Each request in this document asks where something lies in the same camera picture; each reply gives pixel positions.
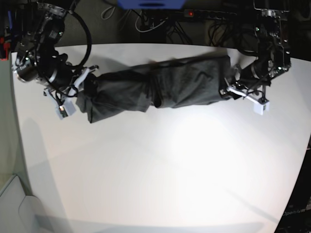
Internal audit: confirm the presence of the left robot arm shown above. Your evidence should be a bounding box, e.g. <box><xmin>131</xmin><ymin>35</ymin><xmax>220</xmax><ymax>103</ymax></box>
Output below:
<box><xmin>228</xmin><ymin>0</ymin><xmax>291</xmax><ymax>98</ymax></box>

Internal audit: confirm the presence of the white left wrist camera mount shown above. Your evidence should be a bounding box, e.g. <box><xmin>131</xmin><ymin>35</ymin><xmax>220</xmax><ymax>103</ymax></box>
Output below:
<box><xmin>218</xmin><ymin>64</ymin><xmax>271</xmax><ymax>115</ymax></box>

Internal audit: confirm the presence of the blue box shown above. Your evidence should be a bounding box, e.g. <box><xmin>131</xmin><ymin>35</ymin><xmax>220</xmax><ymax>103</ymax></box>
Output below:
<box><xmin>117</xmin><ymin>0</ymin><xmax>186</xmax><ymax>9</ymax></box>

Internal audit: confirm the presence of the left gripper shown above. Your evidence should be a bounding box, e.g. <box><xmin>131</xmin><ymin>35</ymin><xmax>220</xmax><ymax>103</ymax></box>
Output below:
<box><xmin>230</xmin><ymin>67</ymin><xmax>271</xmax><ymax>97</ymax></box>

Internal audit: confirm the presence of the black power strip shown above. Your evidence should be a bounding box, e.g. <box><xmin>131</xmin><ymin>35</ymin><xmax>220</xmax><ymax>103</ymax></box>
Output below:
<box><xmin>168</xmin><ymin>9</ymin><xmax>237</xmax><ymax>20</ymax></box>

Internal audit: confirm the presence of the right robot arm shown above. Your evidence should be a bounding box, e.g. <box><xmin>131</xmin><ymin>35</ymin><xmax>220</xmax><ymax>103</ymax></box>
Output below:
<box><xmin>14</xmin><ymin>0</ymin><xmax>92</xmax><ymax>98</ymax></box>

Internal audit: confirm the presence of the grey chair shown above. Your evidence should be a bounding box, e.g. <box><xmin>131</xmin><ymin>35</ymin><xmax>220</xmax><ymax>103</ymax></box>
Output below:
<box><xmin>0</xmin><ymin>176</ymin><xmax>45</xmax><ymax>233</ymax></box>

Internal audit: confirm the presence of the red clamp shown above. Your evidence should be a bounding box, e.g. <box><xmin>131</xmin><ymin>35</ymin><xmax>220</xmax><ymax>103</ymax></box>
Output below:
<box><xmin>0</xmin><ymin>36</ymin><xmax>11</xmax><ymax>61</ymax></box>

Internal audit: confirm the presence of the white cable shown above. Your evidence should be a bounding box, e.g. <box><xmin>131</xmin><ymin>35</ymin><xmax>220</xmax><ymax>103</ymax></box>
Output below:
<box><xmin>135</xmin><ymin>14</ymin><xmax>168</xmax><ymax>33</ymax></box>

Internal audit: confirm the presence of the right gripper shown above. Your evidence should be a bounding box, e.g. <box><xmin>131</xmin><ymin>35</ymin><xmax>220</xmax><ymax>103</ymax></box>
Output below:
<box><xmin>48</xmin><ymin>65</ymin><xmax>98</xmax><ymax>100</ymax></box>

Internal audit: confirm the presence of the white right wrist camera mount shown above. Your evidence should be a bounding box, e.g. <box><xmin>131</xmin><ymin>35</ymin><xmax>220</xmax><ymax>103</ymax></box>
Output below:
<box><xmin>43</xmin><ymin>65</ymin><xmax>99</xmax><ymax>120</ymax></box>

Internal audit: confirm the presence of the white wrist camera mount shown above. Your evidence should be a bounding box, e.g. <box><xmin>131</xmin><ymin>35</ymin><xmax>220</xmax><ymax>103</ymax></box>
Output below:
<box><xmin>43</xmin><ymin>65</ymin><xmax>99</xmax><ymax>120</ymax></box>
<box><xmin>218</xmin><ymin>64</ymin><xmax>271</xmax><ymax>115</ymax></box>

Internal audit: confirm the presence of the dark grey t-shirt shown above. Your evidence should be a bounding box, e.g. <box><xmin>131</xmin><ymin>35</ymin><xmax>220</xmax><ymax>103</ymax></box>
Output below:
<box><xmin>76</xmin><ymin>55</ymin><xmax>231</xmax><ymax>123</ymax></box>

